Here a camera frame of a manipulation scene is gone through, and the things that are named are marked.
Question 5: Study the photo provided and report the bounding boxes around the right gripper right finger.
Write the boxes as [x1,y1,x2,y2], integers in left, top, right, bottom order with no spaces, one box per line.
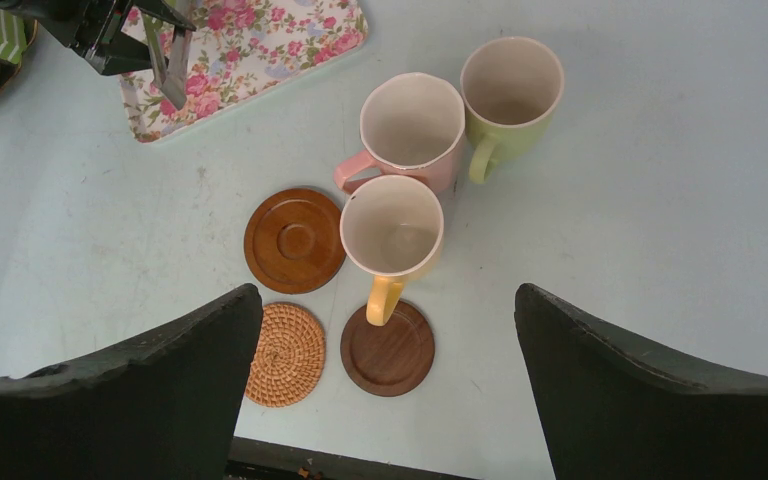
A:
[514,283,768,479]

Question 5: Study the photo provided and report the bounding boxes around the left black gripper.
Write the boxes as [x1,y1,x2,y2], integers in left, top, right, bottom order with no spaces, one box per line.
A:
[0,0,195,76]

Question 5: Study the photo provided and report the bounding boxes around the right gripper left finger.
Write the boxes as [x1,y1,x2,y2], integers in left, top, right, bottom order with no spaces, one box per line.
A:
[0,284,263,479]

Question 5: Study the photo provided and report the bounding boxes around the metal serving tongs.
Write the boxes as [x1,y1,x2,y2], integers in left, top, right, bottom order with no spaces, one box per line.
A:
[134,1,196,110]

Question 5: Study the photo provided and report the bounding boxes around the green layered cake slice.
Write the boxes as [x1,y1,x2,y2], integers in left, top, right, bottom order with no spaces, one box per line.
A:
[0,9,27,65]

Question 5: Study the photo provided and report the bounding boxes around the woven rattan coaster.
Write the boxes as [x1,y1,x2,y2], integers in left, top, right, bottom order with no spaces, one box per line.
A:
[245,302,326,408]

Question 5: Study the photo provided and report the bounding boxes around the light brown wooden coaster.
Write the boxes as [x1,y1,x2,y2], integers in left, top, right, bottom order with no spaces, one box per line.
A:
[243,187,346,294]

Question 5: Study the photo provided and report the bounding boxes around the dark brown wooden coaster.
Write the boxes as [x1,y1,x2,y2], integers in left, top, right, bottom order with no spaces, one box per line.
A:
[340,301,436,397]

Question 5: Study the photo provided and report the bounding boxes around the yellow mug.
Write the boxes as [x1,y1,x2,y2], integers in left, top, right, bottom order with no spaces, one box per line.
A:
[339,175,445,326]

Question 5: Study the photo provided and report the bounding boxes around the pink mug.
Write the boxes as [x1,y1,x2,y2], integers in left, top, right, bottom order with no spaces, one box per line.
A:
[333,72,466,194]

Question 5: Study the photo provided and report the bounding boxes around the green mug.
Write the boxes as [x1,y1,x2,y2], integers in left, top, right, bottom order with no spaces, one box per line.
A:
[460,36,565,184]

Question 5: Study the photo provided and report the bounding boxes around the floral rectangular tray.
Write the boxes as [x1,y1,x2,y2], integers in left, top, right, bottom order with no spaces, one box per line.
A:
[120,0,369,143]

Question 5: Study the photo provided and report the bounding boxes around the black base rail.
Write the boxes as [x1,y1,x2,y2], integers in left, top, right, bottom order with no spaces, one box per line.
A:
[224,437,461,479]

